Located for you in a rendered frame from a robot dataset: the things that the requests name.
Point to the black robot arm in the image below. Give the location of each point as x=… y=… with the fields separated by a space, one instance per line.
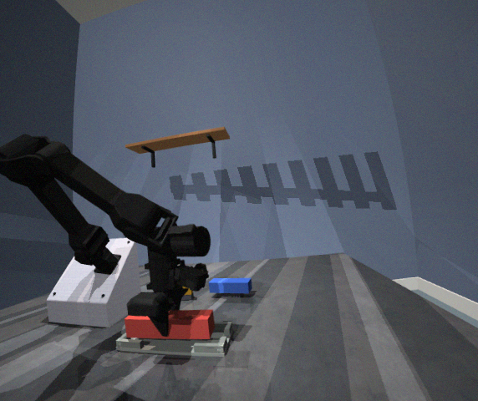
x=37 y=161

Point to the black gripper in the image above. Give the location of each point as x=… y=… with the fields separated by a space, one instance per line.
x=157 y=304

